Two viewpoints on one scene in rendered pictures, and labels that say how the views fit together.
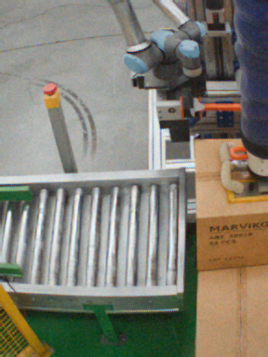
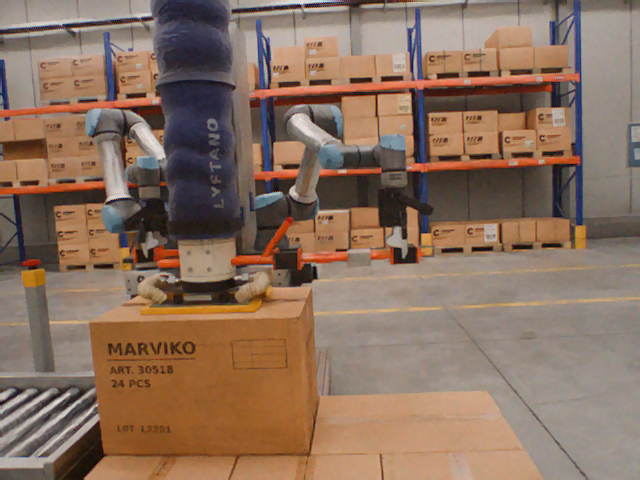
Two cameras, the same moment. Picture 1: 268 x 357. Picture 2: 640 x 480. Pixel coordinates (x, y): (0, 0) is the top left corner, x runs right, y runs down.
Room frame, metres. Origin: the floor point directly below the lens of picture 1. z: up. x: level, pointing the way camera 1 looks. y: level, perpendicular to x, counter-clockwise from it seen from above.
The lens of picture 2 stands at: (-0.03, -0.72, 1.28)
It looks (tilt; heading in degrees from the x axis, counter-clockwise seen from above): 6 degrees down; 354
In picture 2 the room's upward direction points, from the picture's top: 3 degrees counter-clockwise
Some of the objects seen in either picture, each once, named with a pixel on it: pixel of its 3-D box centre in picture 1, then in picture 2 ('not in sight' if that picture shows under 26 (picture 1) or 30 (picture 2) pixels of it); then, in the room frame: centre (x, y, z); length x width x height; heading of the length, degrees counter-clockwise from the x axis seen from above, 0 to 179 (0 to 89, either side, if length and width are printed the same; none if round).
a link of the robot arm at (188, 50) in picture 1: (189, 54); (147, 171); (1.81, -0.29, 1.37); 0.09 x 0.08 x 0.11; 36
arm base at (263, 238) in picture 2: not in sight; (271, 236); (2.04, -0.72, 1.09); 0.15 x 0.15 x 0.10
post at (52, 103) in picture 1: (68, 163); (46, 379); (2.16, 0.32, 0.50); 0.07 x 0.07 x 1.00; 80
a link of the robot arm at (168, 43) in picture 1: (174, 43); (142, 173); (1.90, -0.25, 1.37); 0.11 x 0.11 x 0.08; 36
